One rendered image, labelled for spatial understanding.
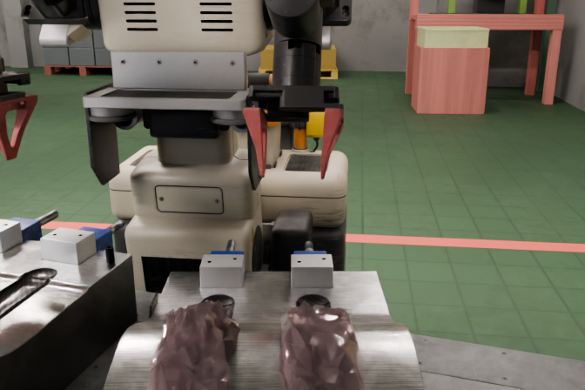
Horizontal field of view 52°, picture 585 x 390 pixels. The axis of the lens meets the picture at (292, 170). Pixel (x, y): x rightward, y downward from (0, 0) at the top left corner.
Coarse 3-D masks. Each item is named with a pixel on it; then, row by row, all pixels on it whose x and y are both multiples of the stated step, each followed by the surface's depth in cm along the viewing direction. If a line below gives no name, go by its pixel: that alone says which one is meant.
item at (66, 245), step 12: (60, 228) 73; (84, 228) 76; (96, 228) 76; (108, 228) 78; (120, 228) 81; (48, 240) 69; (60, 240) 69; (72, 240) 69; (84, 240) 70; (96, 240) 73; (108, 240) 75; (48, 252) 70; (60, 252) 69; (72, 252) 69; (84, 252) 70; (96, 252) 72; (72, 264) 69
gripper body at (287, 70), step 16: (288, 48) 68; (304, 48) 68; (288, 64) 68; (304, 64) 68; (320, 64) 70; (272, 80) 69; (288, 80) 68; (304, 80) 68; (256, 96) 68; (272, 96) 68; (336, 96) 66
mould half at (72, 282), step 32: (0, 256) 71; (32, 256) 71; (96, 256) 71; (128, 256) 71; (0, 288) 64; (64, 288) 64; (96, 288) 65; (128, 288) 72; (0, 320) 59; (32, 320) 58; (64, 320) 61; (96, 320) 66; (128, 320) 72; (0, 352) 53; (32, 352) 56; (64, 352) 61; (96, 352) 66; (0, 384) 53; (32, 384) 57; (64, 384) 61
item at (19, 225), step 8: (48, 216) 83; (56, 216) 84; (0, 224) 74; (8, 224) 74; (16, 224) 74; (24, 224) 77; (32, 224) 78; (40, 224) 79; (0, 232) 72; (8, 232) 73; (16, 232) 74; (24, 232) 76; (32, 232) 78; (40, 232) 79; (0, 240) 72; (8, 240) 73; (16, 240) 74; (0, 248) 72; (8, 248) 73
